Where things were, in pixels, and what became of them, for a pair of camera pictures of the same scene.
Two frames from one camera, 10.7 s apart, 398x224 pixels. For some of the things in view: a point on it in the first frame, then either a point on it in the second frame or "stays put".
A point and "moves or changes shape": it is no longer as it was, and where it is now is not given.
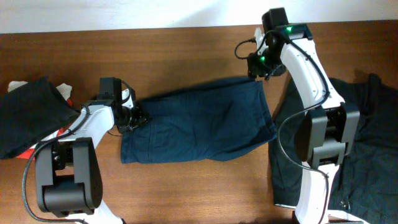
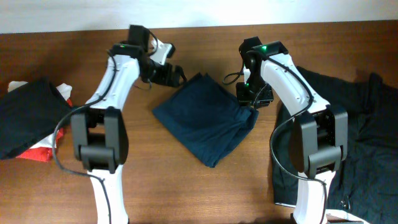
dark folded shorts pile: x=365 y=185 stays put
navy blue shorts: x=200 y=122 moves or changes shape
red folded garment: x=30 y=155 stays put
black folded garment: x=31 y=113 stays put
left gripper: x=141 y=117 → x=163 y=78
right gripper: x=254 y=68 → x=244 y=98
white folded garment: x=64 y=88 stays put
